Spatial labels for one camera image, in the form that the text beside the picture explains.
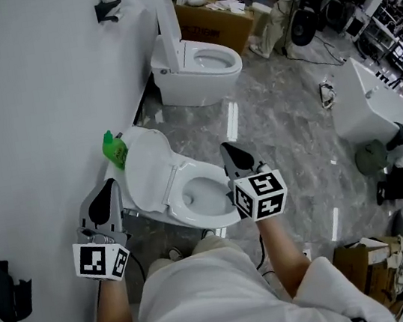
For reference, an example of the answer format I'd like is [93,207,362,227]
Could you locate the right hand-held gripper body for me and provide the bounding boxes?
[220,160,294,227]

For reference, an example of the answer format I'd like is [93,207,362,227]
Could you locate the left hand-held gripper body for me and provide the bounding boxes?
[68,219,140,290]

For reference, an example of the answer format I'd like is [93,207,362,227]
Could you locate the white plastic toilet lid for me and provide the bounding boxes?
[118,125,183,218]

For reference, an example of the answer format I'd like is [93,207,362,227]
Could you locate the person's right forearm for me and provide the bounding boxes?
[254,210,318,304]

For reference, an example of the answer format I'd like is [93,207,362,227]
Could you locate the person's left forearm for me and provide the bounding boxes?
[86,276,133,322]

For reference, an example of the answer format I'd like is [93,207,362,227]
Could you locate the white toilet bowl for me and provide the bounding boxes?
[107,112,246,245]

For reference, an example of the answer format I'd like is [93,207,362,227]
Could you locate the white square toilet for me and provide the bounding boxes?
[139,0,249,115]

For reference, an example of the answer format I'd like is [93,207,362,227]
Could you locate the green plastic bottle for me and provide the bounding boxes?
[99,127,132,174]

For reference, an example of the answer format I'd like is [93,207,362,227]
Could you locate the person's beige shorts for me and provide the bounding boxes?
[141,232,245,279]

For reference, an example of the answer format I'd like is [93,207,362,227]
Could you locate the white sneaker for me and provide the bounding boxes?
[166,246,185,264]

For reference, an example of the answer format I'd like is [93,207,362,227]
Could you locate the green helmet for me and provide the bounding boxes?
[352,137,393,177]

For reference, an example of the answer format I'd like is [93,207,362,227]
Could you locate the person's white shirt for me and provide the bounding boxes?
[55,224,399,322]

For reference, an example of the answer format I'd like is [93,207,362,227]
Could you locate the black bag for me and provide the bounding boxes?
[372,165,403,206]

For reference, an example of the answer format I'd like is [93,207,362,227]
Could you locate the beige cloth bag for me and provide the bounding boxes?
[242,0,301,61]

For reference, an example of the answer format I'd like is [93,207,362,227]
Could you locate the large brown cardboard box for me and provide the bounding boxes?
[171,0,261,66]

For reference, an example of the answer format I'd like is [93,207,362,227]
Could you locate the black round device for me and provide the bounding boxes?
[285,5,323,49]

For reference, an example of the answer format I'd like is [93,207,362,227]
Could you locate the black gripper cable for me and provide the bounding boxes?
[127,249,147,284]
[252,232,273,274]

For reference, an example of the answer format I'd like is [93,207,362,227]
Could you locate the black wall paper holder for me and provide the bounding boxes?
[0,254,39,322]

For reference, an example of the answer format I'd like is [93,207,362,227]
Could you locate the white cable bundle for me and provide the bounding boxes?
[316,78,341,112]

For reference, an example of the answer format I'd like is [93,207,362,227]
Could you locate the small black wall holder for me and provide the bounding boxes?
[92,0,135,26]

